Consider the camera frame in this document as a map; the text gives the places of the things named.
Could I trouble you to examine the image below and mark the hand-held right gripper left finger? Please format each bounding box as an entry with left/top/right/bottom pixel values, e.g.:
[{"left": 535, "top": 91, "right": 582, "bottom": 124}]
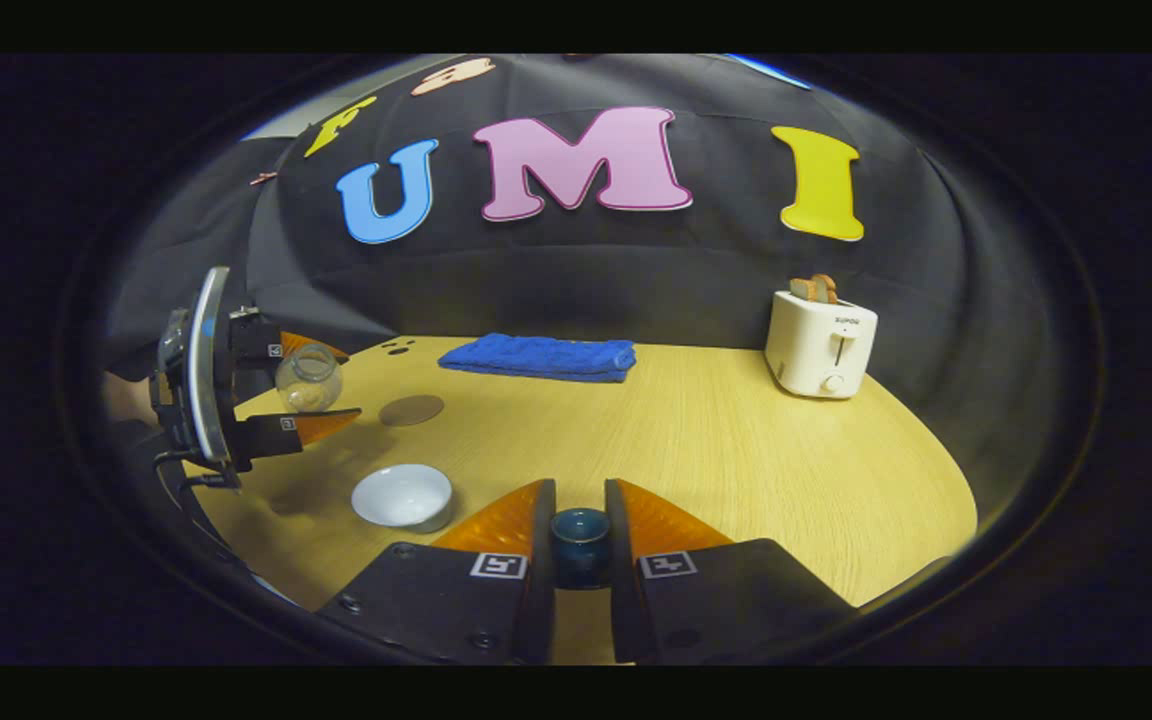
[{"left": 314, "top": 478, "right": 557, "bottom": 666}]

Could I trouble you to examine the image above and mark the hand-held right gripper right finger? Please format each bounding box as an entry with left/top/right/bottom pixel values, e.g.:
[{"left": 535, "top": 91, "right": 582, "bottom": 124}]
[{"left": 604, "top": 478, "right": 859, "bottom": 665}]

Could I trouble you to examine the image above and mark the clear plastic water bottle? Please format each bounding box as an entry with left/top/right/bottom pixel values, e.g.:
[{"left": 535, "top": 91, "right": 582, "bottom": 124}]
[{"left": 274, "top": 343, "right": 344, "bottom": 413}]

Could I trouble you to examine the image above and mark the dark blue teacup lid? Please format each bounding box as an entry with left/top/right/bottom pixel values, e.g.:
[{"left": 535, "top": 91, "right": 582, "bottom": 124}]
[{"left": 549, "top": 508, "right": 612, "bottom": 589}]

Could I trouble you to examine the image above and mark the white teacup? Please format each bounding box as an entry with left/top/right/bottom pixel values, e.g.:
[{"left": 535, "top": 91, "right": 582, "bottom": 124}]
[{"left": 351, "top": 463, "right": 454, "bottom": 534}]

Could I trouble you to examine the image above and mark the round brown coaster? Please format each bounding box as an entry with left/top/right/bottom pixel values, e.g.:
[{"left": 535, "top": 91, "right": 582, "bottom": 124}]
[{"left": 378, "top": 394, "right": 445, "bottom": 428}]

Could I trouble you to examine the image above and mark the blue folded towel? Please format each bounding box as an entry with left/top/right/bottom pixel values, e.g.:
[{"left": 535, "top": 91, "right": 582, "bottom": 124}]
[{"left": 437, "top": 333, "right": 638, "bottom": 384}]

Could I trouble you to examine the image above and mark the white toaster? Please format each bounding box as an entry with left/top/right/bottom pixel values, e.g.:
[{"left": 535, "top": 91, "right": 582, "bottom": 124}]
[{"left": 764, "top": 290, "right": 879, "bottom": 400}]

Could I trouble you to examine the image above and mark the black backdrop cloth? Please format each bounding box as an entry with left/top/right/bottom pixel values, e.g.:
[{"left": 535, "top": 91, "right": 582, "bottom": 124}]
[{"left": 101, "top": 55, "right": 1072, "bottom": 561}]

